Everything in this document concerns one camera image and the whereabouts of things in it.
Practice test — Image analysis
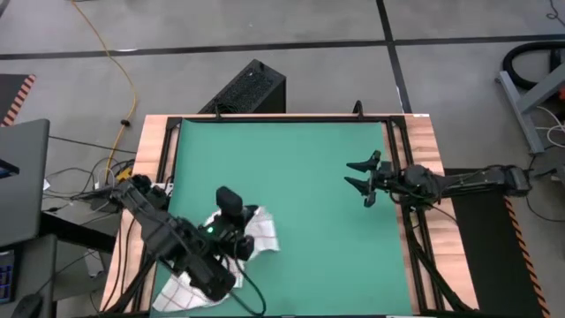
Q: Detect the grey desk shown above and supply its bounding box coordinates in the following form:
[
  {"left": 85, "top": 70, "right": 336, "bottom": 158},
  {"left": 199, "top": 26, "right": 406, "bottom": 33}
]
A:
[{"left": 0, "top": 232, "right": 58, "bottom": 318}]

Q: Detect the grey metal stand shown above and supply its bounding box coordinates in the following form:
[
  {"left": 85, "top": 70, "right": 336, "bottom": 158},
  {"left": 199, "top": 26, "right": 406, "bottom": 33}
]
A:
[{"left": 494, "top": 61, "right": 565, "bottom": 155}]

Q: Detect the black hazard-striped floor mat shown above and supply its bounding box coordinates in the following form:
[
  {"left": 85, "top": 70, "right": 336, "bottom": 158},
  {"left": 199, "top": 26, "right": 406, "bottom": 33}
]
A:
[
  {"left": 0, "top": 73, "right": 37, "bottom": 128},
  {"left": 443, "top": 167, "right": 551, "bottom": 318}
]

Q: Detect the white red-checked towel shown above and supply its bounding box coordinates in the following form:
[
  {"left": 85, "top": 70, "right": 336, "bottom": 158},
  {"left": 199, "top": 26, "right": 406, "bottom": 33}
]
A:
[{"left": 152, "top": 205, "right": 282, "bottom": 313}]

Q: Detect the yellow floor cable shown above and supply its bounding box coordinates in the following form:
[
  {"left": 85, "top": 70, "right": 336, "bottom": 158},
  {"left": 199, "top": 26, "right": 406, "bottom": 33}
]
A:
[{"left": 70, "top": 0, "right": 139, "bottom": 182}]

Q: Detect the black computer mouse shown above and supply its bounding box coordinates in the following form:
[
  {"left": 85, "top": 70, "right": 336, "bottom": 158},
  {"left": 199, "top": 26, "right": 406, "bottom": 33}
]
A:
[{"left": 11, "top": 292, "right": 44, "bottom": 318}]

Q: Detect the black metal table frame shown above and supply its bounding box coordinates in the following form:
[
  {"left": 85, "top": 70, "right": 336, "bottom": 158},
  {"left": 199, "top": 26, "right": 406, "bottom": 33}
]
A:
[{"left": 103, "top": 113, "right": 476, "bottom": 317}]

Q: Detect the dark keypad device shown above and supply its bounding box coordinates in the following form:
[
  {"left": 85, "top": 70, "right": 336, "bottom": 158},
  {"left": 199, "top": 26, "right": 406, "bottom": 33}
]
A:
[{"left": 0, "top": 249, "right": 18, "bottom": 306}]

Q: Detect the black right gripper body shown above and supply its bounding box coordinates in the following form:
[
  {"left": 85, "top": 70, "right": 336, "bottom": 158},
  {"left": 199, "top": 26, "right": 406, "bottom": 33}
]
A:
[{"left": 373, "top": 159, "right": 401, "bottom": 198}]

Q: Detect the dark grey flat monitor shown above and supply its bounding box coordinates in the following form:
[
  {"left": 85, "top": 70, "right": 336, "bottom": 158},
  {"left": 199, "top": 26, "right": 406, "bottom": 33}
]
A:
[{"left": 0, "top": 117, "right": 50, "bottom": 248}]

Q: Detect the green table mat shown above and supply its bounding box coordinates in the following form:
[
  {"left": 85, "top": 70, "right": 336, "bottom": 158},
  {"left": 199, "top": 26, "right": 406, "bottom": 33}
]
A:
[{"left": 149, "top": 118, "right": 414, "bottom": 317}]

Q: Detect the black perforated computer case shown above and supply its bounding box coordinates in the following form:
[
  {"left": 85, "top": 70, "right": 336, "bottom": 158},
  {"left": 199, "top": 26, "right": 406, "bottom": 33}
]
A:
[{"left": 198, "top": 58, "right": 287, "bottom": 115}]

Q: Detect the thin black floor cable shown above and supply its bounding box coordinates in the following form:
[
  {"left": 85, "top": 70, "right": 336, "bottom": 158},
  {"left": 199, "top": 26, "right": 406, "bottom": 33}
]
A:
[{"left": 546, "top": 0, "right": 565, "bottom": 22}]

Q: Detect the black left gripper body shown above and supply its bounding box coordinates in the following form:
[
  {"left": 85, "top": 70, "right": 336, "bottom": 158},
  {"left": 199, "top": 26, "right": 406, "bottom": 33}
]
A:
[{"left": 200, "top": 205, "right": 260, "bottom": 262}]

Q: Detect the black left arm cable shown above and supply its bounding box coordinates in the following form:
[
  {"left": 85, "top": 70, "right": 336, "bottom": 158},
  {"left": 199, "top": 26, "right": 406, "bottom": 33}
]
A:
[{"left": 229, "top": 255, "right": 268, "bottom": 317}]

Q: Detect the black desk bar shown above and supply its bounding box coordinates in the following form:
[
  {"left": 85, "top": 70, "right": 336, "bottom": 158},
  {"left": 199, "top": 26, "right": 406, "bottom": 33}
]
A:
[{"left": 39, "top": 210, "right": 118, "bottom": 255}]

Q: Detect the black ribbed hose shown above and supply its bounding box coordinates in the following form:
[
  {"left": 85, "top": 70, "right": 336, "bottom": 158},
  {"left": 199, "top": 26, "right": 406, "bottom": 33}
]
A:
[{"left": 501, "top": 41, "right": 565, "bottom": 92}]

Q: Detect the white floor cable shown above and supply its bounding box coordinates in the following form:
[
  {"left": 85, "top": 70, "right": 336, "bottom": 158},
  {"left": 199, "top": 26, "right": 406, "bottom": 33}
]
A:
[{"left": 533, "top": 105, "right": 565, "bottom": 149}]

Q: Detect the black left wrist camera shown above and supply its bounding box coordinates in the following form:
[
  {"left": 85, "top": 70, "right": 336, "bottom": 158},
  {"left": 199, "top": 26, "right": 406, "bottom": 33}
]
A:
[{"left": 215, "top": 185, "right": 245, "bottom": 217}]

